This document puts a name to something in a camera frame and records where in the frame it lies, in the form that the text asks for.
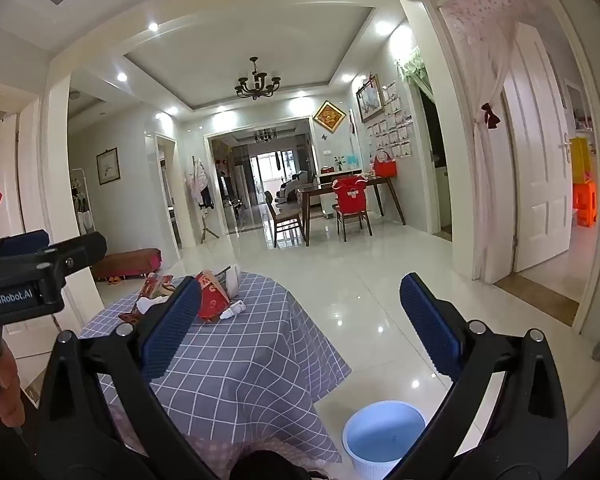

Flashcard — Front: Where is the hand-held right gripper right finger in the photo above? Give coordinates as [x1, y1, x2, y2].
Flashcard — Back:
[390, 272, 571, 480]

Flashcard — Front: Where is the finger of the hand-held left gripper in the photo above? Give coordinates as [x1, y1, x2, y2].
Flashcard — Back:
[44, 232, 109, 277]
[0, 230, 50, 261]

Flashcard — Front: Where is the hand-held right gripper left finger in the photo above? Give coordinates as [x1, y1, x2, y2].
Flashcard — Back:
[34, 276, 216, 480]

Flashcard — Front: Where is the red patterned snack packet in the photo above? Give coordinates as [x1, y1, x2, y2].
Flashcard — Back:
[139, 273, 176, 302]

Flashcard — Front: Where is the red paper bag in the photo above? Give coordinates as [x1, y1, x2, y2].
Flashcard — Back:
[196, 270, 241, 324]

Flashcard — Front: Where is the clear plastic packet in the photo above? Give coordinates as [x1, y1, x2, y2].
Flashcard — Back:
[220, 264, 242, 293]

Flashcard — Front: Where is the pale blue ribbed wastebasket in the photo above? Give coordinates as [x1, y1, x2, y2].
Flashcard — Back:
[341, 400, 427, 478]

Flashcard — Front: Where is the person's left hand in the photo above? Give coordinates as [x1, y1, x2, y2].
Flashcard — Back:
[0, 346, 22, 427]

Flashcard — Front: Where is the red brown cushioned bench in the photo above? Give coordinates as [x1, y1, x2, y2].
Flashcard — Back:
[91, 248, 162, 283]

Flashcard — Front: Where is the white clothes rack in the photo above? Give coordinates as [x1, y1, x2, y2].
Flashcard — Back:
[70, 169, 99, 237]

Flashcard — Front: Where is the round table checked grey tablecloth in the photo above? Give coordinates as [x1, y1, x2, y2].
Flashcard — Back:
[77, 272, 353, 466]

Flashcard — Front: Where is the framed ink painting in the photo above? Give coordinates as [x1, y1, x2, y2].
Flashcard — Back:
[96, 148, 120, 186]

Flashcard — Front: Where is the wooden coat stand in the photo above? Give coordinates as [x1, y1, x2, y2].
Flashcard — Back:
[192, 157, 220, 245]

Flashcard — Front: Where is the wooden dining chair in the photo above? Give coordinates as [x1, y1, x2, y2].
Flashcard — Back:
[333, 177, 374, 237]
[265, 191, 304, 250]

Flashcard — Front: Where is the pink white jacket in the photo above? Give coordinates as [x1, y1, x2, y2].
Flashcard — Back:
[185, 160, 211, 202]

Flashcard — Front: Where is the pink checked undercloth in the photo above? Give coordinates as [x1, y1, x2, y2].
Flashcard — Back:
[102, 400, 346, 480]

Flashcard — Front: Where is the red garment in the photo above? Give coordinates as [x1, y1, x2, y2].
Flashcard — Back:
[332, 177, 367, 211]

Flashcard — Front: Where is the dark wooden dining table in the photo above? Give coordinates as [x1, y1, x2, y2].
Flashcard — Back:
[297, 176, 407, 247]

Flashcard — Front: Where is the person's dark clothed knee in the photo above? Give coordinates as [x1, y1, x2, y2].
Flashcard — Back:
[230, 450, 326, 480]

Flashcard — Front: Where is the grey sofa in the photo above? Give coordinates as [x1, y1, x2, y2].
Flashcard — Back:
[278, 172, 315, 206]

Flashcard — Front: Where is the orange plastic stool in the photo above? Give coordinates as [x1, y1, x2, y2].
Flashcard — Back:
[572, 182, 599, 227]

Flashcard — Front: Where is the dark red bow tieback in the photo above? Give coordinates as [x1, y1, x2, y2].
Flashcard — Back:
[481, 102, 502, 130]

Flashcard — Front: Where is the group of recessed ceiling spotlights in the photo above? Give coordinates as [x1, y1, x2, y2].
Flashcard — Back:
[115, 0, 388, 116]

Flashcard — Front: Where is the black chandelier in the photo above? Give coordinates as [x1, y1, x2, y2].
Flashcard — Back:
[235, 57, 282, 100]

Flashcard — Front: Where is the pink floral door curtain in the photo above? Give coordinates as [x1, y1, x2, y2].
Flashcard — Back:
[440, 0, 556, 282]

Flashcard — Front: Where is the group of wall certificates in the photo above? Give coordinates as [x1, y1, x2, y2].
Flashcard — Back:
[365, 80, 414, 159]

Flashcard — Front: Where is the red gold diamond wall decoration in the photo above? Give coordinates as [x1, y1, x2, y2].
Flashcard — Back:
[312, 100, 349, 134]

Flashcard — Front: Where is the framed wall picture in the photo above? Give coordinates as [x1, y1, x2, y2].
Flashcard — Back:
[356, 74, 385, 123]

